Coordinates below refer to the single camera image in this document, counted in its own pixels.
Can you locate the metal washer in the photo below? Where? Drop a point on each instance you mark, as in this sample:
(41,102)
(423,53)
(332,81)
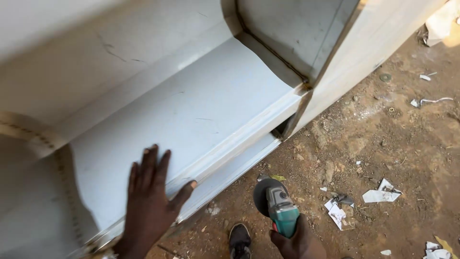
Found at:
(385,77)

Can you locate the torn printed paper scrap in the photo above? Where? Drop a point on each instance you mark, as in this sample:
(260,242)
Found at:
(338,215)

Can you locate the teal angle grinder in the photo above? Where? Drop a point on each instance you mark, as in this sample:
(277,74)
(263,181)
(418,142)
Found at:
(278,207)

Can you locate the person's black shoe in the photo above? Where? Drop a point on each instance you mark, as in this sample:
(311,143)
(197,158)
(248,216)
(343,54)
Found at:
(239,241)

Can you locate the white plastic strip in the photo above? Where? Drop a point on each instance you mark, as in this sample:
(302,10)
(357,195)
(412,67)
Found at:
(431,101)

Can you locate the white sheet metal cabinet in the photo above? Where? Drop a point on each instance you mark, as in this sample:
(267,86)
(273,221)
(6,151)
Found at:
(172,93)

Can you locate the person's right hand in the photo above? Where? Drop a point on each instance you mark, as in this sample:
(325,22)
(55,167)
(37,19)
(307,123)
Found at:
(296,241)

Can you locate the small white debris piece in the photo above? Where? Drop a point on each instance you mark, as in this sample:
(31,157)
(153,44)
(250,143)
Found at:
(425,77)

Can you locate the crumpled white paper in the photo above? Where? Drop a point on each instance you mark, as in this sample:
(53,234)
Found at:
(435,251)

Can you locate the person's left hand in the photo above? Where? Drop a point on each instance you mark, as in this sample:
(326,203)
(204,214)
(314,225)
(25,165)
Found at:
(151,212)

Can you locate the white sack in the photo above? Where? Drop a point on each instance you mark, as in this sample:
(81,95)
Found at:
(442,23)

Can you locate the white paper scrap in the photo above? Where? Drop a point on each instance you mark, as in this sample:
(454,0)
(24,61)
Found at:
(381,193)

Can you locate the grey crumpled scrap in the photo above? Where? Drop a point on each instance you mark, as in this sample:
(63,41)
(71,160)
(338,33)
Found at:
(343,199)

